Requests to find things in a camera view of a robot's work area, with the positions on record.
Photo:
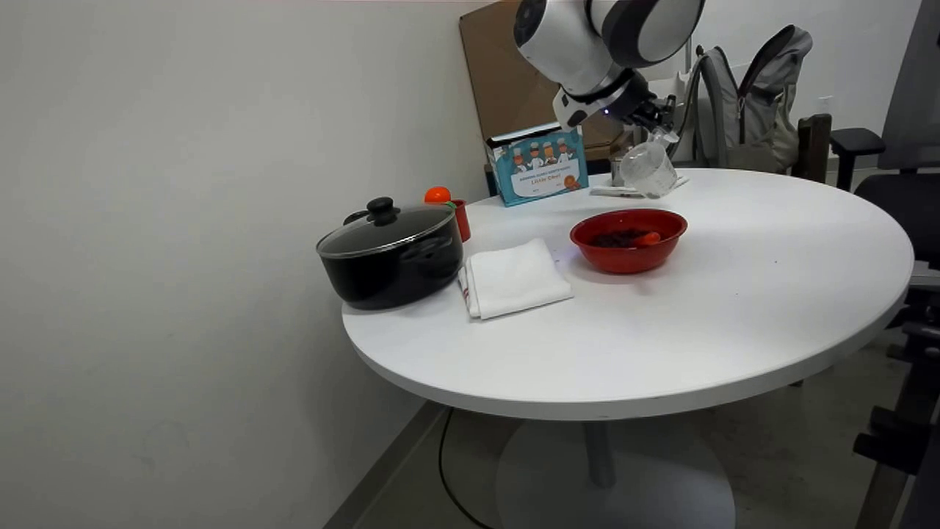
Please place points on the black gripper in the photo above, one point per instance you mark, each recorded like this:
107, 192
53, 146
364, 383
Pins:
618, 104

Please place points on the clear plastic jar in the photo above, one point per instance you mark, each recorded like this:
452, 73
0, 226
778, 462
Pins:
649, 171

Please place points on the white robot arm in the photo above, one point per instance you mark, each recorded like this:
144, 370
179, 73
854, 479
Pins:
577, 39

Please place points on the red bowl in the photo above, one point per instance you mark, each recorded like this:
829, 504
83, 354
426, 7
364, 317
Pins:
625, 258

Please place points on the grey backpack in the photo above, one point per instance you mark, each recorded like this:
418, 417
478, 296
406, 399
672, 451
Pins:
752, 119

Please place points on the blue picture box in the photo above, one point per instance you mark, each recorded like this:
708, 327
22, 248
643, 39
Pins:
539, 164

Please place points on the large cardboard box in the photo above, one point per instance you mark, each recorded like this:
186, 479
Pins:
495, 76

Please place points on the white folded cloth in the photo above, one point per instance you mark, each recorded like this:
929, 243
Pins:
515, 280

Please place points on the small red cup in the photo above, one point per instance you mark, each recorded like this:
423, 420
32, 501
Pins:
461, 220

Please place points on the orange ball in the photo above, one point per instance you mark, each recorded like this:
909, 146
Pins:
437, 195

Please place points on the black office chair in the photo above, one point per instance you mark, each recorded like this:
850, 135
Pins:
913, 97

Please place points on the glass pot lid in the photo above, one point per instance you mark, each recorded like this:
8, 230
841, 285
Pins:
392, 230

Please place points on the black cooking pot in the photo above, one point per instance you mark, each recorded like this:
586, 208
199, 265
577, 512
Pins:
392, 280

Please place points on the black metal stand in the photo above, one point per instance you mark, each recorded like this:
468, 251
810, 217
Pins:
896, 434

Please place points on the dark wooden post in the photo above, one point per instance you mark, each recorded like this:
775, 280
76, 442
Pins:
813, 146

